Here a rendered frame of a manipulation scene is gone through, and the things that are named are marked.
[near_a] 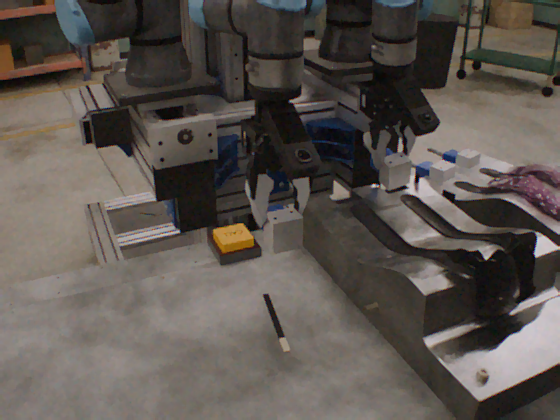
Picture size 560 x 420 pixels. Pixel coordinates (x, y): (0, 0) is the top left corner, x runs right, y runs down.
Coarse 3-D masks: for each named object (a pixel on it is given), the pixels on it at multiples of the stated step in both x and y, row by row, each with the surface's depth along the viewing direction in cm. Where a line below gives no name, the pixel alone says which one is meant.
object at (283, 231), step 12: (276, 216) 80; (288, 216) 80; (300, 216) 80; (264, 228) 82; (276, 228) 79; (288, 228) 80; (300, 228) 81; (264, 240) 83; (276, 240) 80; (288, 240) 81; (300, 240) 82; (276, 252) 81
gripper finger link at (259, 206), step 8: (264, 176) 77; (264, 184) 77; (272, 184) 78; (248, 192) 82; (256, 192) 77; (264, 192) 78; (256, 200) 78; (264, 200) 78; (256, 208) 79; (264, 208) 79; (256, 216) 80; (264, 216) 80
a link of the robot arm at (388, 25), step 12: (372, 0) 84; (384, 0) 81; (396, 0) 80; (408, 0) 80; (372, 12) 85; (384, 12) 82; (396, 12) 81; (408, 12) 82; (372, 24) 86; (384, 24) 83; (396, 24) 83; (408, 24) 83; (372, 36) 87; (384, 36) 85; (396, 36) 84; (408, 36) 84
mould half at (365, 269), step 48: (384, 192) 102; (432, 192) 102; (336, 240) 89; (432, 240) 88; (480, 240) 81; (384, 288) 77; (432, 288) 69; (384, 336) 80; (432, 336) 70; (480, 336) 71; (528, 336) 71; (432, 384) 70; (480, 384) 63; (528, 384) 65
